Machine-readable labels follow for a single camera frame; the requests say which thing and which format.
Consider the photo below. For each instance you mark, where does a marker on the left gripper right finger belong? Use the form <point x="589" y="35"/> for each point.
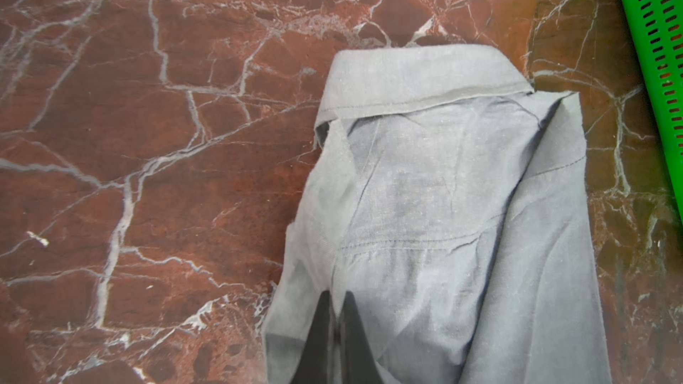
<point x="357" y="361"/>

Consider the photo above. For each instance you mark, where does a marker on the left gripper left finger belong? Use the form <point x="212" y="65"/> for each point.
<point x="316" y="365"/>

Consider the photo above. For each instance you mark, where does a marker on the grey long sleeve shirt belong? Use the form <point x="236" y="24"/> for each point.
<point x="449" y="198"/>

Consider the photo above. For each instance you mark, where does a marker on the green plastic basket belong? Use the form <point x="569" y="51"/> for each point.
<point x="656" y="31"/>

